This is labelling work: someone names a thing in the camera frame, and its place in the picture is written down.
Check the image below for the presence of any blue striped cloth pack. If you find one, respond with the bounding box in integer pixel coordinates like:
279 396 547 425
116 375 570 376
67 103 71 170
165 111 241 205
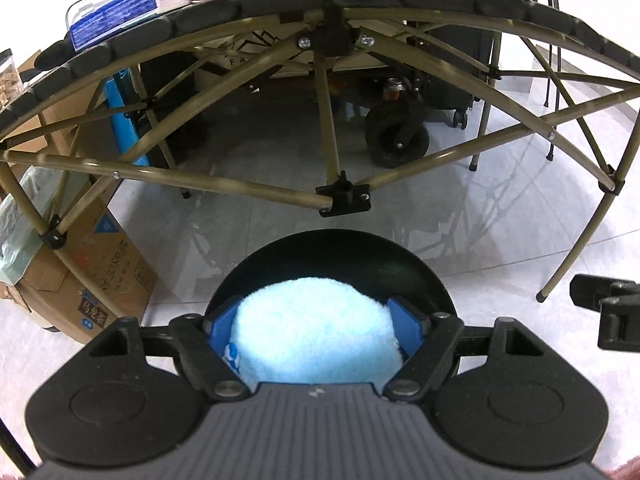
69 0 192 53

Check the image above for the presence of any black tripod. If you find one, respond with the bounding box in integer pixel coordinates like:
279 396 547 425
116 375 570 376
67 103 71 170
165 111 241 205
492 0 563 163

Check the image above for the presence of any light blue fluffy cloth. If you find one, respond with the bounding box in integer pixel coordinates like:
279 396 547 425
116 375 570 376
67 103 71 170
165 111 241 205
227 276 405 385

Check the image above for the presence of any black round trash bin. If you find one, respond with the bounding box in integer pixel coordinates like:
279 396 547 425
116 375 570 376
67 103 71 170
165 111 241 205
204 229 460 386

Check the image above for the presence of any clear plastic container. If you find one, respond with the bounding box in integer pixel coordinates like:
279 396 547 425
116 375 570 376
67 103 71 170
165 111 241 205
65 0 118 36

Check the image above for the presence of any clear jar black lid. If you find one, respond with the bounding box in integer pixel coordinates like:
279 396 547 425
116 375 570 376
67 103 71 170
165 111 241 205
0 49 25 111

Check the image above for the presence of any pale green plastic bag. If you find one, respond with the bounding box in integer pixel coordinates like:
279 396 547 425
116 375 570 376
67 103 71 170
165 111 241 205
0 165 57 287

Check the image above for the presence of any plain cardboard box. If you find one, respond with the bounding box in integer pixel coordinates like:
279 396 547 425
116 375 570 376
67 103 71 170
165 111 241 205
17 50 118 196

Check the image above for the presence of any folding camping table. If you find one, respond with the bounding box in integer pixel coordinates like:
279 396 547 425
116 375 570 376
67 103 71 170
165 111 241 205
0 0 640 306

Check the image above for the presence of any black case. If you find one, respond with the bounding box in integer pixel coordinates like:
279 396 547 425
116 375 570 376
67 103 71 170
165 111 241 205
140 45 208 161

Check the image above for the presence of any black suitcase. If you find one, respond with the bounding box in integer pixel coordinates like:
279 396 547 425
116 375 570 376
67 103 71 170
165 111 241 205
424 17 497 128

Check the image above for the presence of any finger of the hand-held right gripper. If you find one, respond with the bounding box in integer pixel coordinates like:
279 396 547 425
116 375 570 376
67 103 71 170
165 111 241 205
570 274 640 310
597 296 640 356

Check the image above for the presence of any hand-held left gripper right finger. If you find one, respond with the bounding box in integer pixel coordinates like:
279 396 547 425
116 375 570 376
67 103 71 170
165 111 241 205
381 296 553 405

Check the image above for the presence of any printed cardboard box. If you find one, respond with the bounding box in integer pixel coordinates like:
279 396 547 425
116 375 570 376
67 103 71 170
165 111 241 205
0 187 160 346

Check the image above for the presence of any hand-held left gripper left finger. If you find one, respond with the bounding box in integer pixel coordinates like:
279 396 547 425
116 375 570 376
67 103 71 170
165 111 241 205
82 296 256 403

